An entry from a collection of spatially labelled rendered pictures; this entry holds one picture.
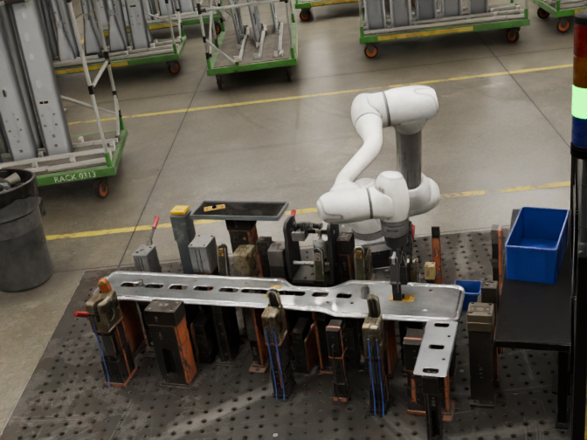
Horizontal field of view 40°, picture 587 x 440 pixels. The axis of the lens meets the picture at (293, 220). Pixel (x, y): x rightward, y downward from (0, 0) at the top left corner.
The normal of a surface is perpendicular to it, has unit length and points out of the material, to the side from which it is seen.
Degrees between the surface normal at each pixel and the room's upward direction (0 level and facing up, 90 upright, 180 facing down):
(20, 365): 0
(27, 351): 0
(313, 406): 0
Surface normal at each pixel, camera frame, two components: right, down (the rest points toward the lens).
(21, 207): 0.77, 0.21
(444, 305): -0.13, -0.89
